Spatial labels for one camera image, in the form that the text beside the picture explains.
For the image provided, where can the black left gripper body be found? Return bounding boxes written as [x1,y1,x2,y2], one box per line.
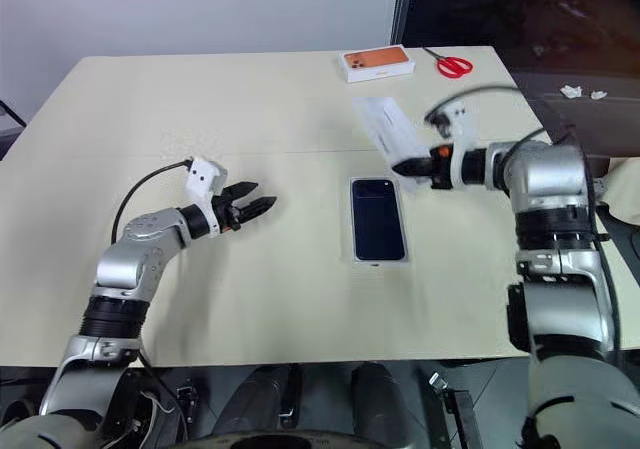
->
[213,195,244,232]

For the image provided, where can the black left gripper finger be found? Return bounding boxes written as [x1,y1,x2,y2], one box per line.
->
[234,196,278,223]
[221,181,261,206]

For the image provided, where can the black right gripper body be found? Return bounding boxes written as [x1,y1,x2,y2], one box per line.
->
[428,143,456,191]

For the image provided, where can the dark blue smartphone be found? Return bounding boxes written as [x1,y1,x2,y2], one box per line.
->
[350,177,407,262]

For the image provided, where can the white box with orange print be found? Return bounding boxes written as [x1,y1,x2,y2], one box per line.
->
[339,46,417,85]

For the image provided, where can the beige rounded cover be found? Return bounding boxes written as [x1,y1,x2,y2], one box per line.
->
[597,156,640,230]

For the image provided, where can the dark rounded shape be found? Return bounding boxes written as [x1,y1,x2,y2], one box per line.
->
[349,363,412,430]
[219,366,302,433]

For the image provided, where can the black chair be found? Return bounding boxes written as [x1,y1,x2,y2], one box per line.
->
[0,99,27,163]

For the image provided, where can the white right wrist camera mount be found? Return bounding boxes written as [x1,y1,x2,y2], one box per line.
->
[424,99,476,190]

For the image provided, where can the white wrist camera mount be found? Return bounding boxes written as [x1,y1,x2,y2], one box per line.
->
[424,99,476,190]
[183,156,230,238]

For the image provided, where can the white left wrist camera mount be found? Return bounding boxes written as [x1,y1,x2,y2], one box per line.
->
[183,156,230,238]

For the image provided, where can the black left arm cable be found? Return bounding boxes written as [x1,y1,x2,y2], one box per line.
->
[110,160,195,245]

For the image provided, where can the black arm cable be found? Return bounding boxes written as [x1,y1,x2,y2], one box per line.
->
[424,83,626,355]
[110,160,195,245]

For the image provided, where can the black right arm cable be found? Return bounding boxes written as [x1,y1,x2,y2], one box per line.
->
[424,83,626,355]

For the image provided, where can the red handled scissors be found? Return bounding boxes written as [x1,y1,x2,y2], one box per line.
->
[422,46,474,79]

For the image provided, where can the grey partition post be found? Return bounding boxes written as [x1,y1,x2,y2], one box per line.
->
[389,0,417,49]

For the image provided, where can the black metal bracket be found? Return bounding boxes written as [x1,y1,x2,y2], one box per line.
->
[174,383,202,426]

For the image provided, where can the thin white wire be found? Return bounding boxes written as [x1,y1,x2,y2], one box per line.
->
[141,390,177,416]

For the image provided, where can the black metal frame with clamp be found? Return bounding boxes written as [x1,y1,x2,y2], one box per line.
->
[427,371,484,449]

